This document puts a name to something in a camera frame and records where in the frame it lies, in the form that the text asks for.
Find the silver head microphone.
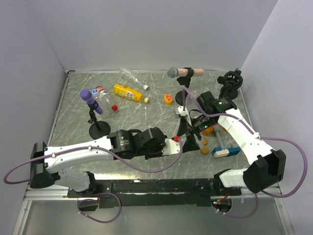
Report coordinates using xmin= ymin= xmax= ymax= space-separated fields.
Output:
xmin=167 ymin=67 xmax=204 ymax=78

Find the colourful toy brick stack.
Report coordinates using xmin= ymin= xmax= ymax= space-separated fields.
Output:
xmin=213 ymin=124 xmax=225 ymax=148

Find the black microphone stand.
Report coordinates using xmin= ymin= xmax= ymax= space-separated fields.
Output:
xmin=175 ymin=68 xmax=194 ymax=106

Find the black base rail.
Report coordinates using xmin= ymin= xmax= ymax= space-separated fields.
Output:
xmin=67 ymin=178 xmax=242 ymax=209

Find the yellow lemon drink bottle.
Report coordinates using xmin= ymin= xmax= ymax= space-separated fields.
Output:
xmin=113 ymin=83 xmax=149 ymax=103

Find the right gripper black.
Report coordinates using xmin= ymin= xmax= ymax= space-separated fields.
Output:
xmin=177 ymin=114 xmax=216 ymax=153

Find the purple microphone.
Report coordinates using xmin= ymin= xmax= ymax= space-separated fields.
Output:
xmin=79 ymin=89 xmax=103 ymax=115

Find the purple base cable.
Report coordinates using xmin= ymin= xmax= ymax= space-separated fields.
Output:
xmin=77 ymin=191 xmax=122 ymax=223

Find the blue white loose cap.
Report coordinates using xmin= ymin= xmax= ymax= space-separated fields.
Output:
xmin=92 ymin=89 xmax=99 ymax=97

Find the red label clear bottle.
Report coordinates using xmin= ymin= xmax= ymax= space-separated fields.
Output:
xmin=94 ymin=86 xmax=118 ymax=115

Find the orange gold bottle cap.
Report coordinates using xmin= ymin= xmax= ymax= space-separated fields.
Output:
xmin=201 ymin=147 xmax=209 ymax=154

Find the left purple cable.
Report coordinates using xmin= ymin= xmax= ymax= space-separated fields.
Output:
xmin=3 ymin=137 xmax=183 ymax=185

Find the yellow orange toy block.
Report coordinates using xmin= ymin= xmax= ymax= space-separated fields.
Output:
xmin=164 ymin=94 xmax=173 ymax=105

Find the blue beige toy brick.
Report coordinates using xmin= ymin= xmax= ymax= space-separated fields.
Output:
xmin=211 ymin=147 xmax=241 ymax=158

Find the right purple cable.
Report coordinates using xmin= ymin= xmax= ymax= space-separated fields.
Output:
xmin=182 ymin=87 xmax=308 ymax=218

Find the orange bottle red cap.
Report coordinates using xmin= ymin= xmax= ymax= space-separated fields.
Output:
xmin=201 ymin=126 xmax=215 ymax=136

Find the black clamp stand rear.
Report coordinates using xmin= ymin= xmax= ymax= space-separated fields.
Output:
xmin=217 ymin=68 xmax=243 ymax=99

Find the aluminium frame rail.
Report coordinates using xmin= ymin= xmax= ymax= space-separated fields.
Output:
xmin=23 ymin=186 xmax=76 ymax=201

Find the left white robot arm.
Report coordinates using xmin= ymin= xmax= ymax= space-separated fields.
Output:
xmin=30 ymin=127 xmax=180 ymax=197

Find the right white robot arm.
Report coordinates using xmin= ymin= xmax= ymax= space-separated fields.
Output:
xmin=176 ymin=92 xmax=286 ymax=195

